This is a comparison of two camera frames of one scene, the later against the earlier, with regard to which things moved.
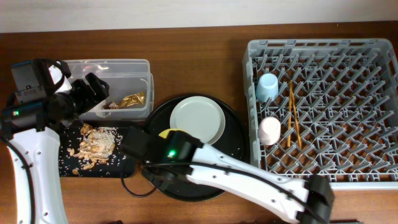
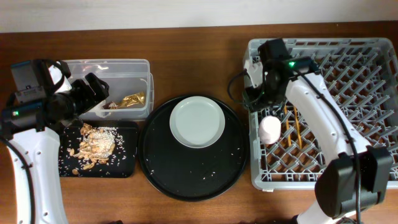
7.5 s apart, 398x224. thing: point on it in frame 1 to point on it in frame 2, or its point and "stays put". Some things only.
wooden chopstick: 298,136 stays put
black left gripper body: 82,99 stays put
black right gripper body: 152,171 to 264,95
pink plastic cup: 269,130 stays put
